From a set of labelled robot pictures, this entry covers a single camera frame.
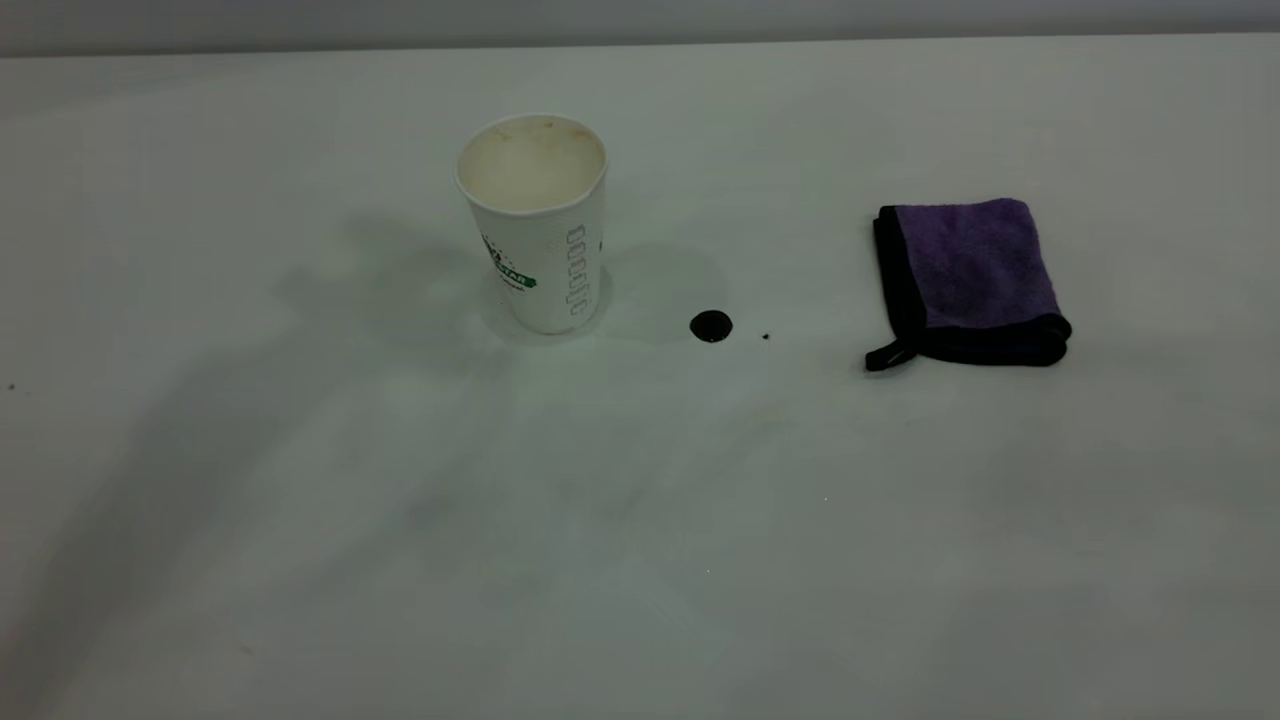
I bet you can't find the purple microfiber cloth black trim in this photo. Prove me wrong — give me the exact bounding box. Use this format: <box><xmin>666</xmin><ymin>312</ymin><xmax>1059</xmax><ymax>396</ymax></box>
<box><xmin>864</xmin><ymin>197</ymin><xmax>1073</xmax><ymax>373</ymax></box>

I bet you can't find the white paper coffee cup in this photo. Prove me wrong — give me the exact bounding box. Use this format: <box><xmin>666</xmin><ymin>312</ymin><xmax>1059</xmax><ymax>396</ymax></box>
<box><xmin>455</xmin><ymin>113</ymin><xmax>609</xmax><ymax>336</ymax></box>

